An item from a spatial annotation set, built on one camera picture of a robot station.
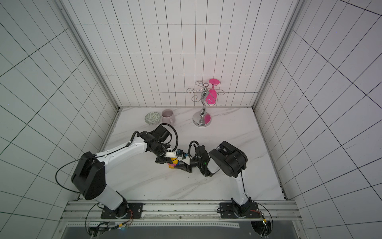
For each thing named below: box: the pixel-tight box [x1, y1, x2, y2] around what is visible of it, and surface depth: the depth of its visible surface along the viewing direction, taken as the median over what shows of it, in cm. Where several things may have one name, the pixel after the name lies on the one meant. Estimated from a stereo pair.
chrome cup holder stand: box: [186, 80, 226, 128], surface depth 99 cm
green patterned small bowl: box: [144, 111, 162, 126], surface depth 112 cm
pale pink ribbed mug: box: [161, 108, 176, 126], surface depth 107 cm
